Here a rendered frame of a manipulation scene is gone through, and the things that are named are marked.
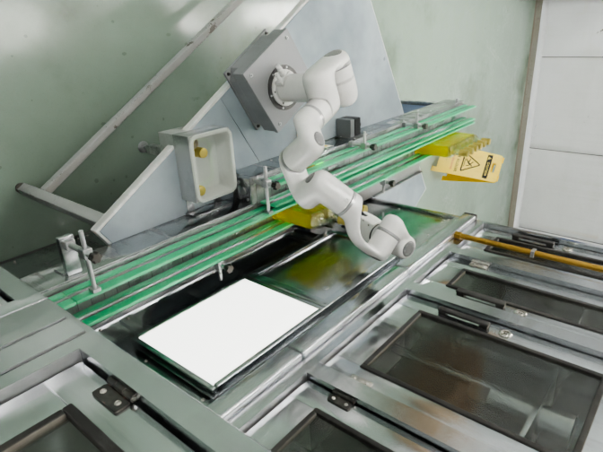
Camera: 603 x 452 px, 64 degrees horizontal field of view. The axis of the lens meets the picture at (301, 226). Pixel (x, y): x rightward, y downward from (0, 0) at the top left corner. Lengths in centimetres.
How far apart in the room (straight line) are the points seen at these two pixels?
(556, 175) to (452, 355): 630
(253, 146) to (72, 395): 131
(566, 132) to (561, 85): 61
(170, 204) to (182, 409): 110
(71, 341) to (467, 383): 89
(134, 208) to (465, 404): 108
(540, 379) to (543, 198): 642
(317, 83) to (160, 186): 59
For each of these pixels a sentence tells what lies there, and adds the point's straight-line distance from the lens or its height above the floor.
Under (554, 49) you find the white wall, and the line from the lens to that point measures 732.
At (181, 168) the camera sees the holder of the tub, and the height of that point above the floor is 77.
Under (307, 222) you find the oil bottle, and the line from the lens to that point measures 170.
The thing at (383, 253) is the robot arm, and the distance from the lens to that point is 143.
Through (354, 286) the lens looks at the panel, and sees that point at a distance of 154.
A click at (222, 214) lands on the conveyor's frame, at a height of 87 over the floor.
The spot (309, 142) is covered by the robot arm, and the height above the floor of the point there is 124.
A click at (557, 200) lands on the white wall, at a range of 764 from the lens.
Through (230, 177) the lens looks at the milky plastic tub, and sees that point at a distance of 171.
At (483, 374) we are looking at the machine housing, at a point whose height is 177.
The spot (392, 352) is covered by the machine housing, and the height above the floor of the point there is 155.
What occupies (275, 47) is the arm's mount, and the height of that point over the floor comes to 86.
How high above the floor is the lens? 207
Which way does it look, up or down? 37 degrees down
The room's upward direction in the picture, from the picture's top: 106 degrees clockwise
